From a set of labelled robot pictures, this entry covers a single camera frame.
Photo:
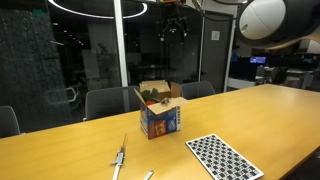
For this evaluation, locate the person in blue shirt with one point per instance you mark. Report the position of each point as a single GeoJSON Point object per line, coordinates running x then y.
{"type": "Point", "coordinates": [235, 55]}

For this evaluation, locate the silver flat wrench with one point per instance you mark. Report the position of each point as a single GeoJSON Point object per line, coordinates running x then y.
{"type": "Point", "coordinates": [148, 175]}

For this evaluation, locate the slim white door frame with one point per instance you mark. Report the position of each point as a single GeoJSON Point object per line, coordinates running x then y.
{"type": "Point", "coordinates": [230, 50]}

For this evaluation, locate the red toy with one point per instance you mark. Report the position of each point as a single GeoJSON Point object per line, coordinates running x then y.
{"type": "Point", "coordinates": [150, 103]}

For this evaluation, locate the white glass wall post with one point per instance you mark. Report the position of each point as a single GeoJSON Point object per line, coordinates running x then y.
{"type": "Point", "coordinates": [120, 43]}

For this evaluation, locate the grey office chair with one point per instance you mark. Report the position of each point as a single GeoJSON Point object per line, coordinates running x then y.
{"type": "Point", "coordinates": [8, 121]}
{"type": "Point", "coordinates": [106, 101]}
{"type": "Point", "coordinates": [198, 89]}

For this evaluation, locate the chair behind glass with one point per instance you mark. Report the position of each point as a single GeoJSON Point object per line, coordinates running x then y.
{"type": "Point", "coordinates": [65, 96]}

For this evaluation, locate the white background desk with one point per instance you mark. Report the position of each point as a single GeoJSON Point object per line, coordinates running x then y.
{"type": "Point", "coordinates": [241, 83]}

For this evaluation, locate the green plush toy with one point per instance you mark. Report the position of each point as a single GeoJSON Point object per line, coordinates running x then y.
{"type": "Point", "coordinates": [150, 94]}

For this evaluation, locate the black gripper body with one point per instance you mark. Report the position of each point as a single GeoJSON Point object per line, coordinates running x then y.
{"type": "Point", "coordinates": [172, 14]}

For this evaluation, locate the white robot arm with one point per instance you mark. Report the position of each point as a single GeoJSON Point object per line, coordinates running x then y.
{"type": "Point", "coordinates": [273, 23]}

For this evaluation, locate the open cardboard box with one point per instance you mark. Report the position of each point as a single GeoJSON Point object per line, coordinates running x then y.
{"type": "Point", "coordinates": [160, 121]}

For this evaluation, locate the blue computer monitor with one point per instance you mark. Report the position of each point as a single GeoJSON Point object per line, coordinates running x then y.
{"type": "Point", "coordinates": [258, 60]}

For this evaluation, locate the checkered calibration board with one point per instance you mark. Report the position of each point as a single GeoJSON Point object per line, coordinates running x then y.
{"type": "Point", "coordinates": [222, 158]}

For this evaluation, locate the white paper door sign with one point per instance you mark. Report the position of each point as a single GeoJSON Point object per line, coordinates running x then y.
{"type": "Point", "coordinates": [215, 35]}

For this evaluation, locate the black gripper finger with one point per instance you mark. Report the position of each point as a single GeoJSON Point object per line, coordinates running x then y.
{"type": "Point", "coordinates": [184, 30]}
{"type": "Point", "coordinates": [164, 30]}

